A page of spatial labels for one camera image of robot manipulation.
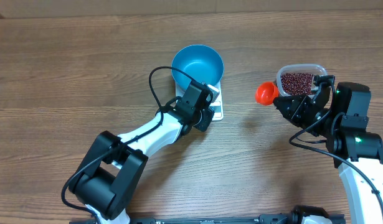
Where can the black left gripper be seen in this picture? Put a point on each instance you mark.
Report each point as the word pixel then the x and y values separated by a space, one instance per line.
pixel 203 126

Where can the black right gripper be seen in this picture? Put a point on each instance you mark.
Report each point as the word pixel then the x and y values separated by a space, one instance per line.
pixel 301 104

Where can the red plastic scoop blue handle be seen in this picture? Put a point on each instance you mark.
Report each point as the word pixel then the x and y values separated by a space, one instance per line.
pixel 266 93

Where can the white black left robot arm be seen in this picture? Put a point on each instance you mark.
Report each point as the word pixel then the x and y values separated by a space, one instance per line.
pixel 106 179

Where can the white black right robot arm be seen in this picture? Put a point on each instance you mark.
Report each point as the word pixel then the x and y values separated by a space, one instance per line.
pixel 333 122

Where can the white digital kitchen scale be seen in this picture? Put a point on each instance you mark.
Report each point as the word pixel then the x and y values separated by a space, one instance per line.
pixel 217 104

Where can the teal plastic bowl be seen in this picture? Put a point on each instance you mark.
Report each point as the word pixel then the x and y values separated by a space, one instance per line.
pixel 201 62

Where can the red beans pile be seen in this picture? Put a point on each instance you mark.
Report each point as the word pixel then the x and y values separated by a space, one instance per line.
pixel 297 83

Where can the clear plastic bean container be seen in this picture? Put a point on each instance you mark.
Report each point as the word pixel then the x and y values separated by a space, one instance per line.
pixel 316 70

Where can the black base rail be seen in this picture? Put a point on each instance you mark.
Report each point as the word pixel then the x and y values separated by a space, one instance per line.
pixel 300 214

